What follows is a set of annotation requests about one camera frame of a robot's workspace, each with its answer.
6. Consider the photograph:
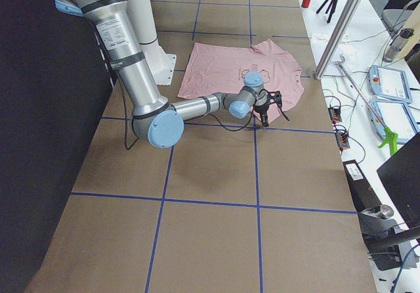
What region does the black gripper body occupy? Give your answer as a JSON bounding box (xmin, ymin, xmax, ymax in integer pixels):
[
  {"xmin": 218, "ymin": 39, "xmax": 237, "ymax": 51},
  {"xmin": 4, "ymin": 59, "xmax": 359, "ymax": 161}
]
[{"xmin": 254, "ymin": 96, "xmax": 270, "ymax": 118}]

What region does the pink printed t-shirt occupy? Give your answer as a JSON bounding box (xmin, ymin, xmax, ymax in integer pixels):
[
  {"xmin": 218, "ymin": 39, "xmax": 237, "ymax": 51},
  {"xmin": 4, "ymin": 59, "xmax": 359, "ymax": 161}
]
[{"xmin": 173, "ymin": 39, "xmax": 304, "ymax": 120}]

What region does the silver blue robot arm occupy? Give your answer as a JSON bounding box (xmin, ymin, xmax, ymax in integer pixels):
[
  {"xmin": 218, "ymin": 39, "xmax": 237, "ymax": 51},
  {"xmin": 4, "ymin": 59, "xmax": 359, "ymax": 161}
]
[{"xmin": 54, "ymin": 0, "xmax": 270, "ymax": 148}]

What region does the black power box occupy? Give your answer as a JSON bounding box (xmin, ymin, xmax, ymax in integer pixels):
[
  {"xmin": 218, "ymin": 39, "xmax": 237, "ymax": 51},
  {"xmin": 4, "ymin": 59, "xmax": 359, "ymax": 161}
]
[{"xmin": 342, "ymin": 159, "xmax": 383, "ymax": 228}]

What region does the metal reacher grabber tool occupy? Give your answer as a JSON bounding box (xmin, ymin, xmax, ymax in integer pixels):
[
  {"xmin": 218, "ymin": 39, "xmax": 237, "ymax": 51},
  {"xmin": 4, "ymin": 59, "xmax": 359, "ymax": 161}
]
[{"xmin": 333, "ymin": 54, "xmax": 398, "ymax": 156}]

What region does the upper blue teach pendant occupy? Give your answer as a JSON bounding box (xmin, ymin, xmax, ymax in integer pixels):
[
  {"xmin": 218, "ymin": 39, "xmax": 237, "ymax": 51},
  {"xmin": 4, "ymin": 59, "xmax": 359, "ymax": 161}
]
[{"xmin": 369, "ymin": 65, "xmax": 413, "ymax": 104}]

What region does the blue teach pendant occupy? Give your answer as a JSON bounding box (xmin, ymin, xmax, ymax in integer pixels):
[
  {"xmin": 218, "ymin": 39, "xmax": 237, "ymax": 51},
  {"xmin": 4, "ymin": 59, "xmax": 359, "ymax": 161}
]
[
  {"xmin": 369, "ymin": 65, "xmax": 413, "ymax": 104},
  {"xmin": 369, "ymin": 99, "xmax": 419, "ymax": 145}
]

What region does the lower blue teach pendant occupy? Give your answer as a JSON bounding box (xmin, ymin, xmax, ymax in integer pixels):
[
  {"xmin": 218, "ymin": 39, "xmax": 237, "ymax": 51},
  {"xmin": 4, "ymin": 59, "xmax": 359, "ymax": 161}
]
[{"xmin": 369, "ymin": 99, "xmax": 419, "ymax": 145}]

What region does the black tripod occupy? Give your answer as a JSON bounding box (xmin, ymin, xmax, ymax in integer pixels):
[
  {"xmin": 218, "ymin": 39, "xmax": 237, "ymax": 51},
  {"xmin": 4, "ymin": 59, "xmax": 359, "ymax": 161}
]
[{"xmin": 316, "ymin": 0, "xmax": 338, "ymax": 24}]

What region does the black monitor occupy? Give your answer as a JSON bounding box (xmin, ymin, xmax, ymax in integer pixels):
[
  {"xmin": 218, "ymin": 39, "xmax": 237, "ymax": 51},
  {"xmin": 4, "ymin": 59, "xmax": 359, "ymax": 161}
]
[{"xmin": 377, "ymin": 135, "xmax": 420, "ymax": 227}]

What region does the clear water bottle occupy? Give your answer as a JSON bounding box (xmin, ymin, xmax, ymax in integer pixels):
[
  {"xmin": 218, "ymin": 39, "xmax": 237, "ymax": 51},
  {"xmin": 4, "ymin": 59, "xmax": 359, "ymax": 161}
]
[{"xmin": 383, "ymin": 28, "xmax": 414, "ymax": 63}]

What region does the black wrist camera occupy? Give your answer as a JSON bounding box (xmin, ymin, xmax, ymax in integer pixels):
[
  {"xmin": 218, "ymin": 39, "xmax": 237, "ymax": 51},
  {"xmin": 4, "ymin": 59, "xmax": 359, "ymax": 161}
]
[{"xmin": 264, "ymin": 89, "xmax": 290, "ymax": 122}]

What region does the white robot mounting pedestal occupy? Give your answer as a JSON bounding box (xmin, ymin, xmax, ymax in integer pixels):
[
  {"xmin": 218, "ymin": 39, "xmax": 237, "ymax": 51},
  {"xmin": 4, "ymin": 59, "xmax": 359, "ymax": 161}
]
[{"xmin": 127, "ymin": 0, "xmax": 177, "ymax": 85}]

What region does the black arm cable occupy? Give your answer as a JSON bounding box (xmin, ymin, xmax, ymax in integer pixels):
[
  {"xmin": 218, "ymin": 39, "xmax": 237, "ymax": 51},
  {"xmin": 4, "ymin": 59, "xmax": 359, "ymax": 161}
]
[{"xmin": 118, "ymin": 76, "xmax": 263, "ymax": 151}]

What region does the aluminium frame post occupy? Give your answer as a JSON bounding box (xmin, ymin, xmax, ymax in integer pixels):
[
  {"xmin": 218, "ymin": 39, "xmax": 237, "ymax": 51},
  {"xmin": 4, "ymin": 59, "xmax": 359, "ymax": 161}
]
[{"xmin": 314, "ymin": 0, "xmax": 361, "ymax": 79}]

